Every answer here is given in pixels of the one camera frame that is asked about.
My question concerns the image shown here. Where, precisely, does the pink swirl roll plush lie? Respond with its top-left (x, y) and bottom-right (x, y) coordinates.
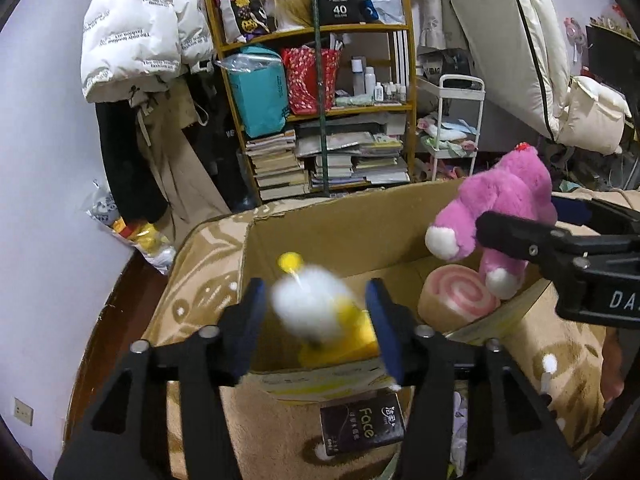
top-left (418, 264), bottom-right (501, 333)

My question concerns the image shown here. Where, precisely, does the white fluffy pompom keychain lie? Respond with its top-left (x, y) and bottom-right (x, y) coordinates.
top-left (271, 252), bottom-right (361, 346)

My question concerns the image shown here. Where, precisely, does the pink plush bear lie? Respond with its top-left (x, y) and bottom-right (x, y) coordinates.
top-left (424, 142), bottom-right (559, 302)

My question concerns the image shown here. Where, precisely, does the white-haired anime plush doll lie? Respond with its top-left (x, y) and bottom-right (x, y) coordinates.
top-left (450, 390), bottom-right (469, 477)

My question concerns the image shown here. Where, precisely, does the person's hand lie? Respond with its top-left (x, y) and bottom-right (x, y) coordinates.
top-left (600, 327), bottom-right (624, 403)

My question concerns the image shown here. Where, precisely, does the black Face tissue pack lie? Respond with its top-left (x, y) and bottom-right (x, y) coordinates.
top-left (320, 390), bottom-right (405, 456)

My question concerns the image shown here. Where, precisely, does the open cardboard box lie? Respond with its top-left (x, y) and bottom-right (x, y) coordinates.
top-left (240, 179), bottom-right (561, 406)

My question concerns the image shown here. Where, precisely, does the plastic bag of snacks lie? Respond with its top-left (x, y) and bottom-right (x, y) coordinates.
top-left (84, 180), bottom-right (176, 275)

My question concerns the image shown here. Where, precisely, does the stack of books left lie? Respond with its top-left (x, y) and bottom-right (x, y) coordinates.
top-left (246, 129), bottom-right (309, 202)

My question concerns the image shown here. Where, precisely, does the white utility cart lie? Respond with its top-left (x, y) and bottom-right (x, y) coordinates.
top-left (418, 74), bottom-right (486, 181)

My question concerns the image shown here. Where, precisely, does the pile of magazines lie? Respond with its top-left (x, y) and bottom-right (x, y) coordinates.
top-left (295, 113), bottom-right (410, 190)

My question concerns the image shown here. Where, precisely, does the black hanging garment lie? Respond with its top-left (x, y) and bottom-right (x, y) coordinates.
top-left (96, 101), bottom-right (168, 223)

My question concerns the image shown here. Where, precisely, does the beige hanging coat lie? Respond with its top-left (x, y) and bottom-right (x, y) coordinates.
top-left (137, 78), bottom-right (230, 247)

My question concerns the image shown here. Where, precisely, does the wooden bookshelf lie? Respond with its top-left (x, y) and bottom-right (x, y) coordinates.
top-left (204, 0), bottom-right (419, 206)

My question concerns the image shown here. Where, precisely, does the teal gift bag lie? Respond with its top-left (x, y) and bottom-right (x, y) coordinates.
top-left (228, 44), bottom-right (288, 139)

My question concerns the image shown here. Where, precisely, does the cream folded mattress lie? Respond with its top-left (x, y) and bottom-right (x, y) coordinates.
top-left (450, 0), bottom-right (630, 155)

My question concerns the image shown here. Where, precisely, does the red patterned gift bag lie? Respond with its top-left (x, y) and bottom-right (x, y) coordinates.
top-left (281, 46), bottom-right (341, 116)

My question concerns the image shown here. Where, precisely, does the white puffer jacket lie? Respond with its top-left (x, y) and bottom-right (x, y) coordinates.
top-left (80, 0), bottom-right (214, 106)

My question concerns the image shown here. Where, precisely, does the black box marked 40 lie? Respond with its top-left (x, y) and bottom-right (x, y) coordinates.
top-left (318, 0), bottom-right (360, 26)

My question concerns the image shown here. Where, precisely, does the green pole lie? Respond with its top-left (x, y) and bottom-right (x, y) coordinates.
top-left (311, 0), bottom-right (330, 197)

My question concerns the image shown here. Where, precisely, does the white wall socket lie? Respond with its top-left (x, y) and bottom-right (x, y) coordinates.
top-left (13, 398), bottom-right (34, 427)

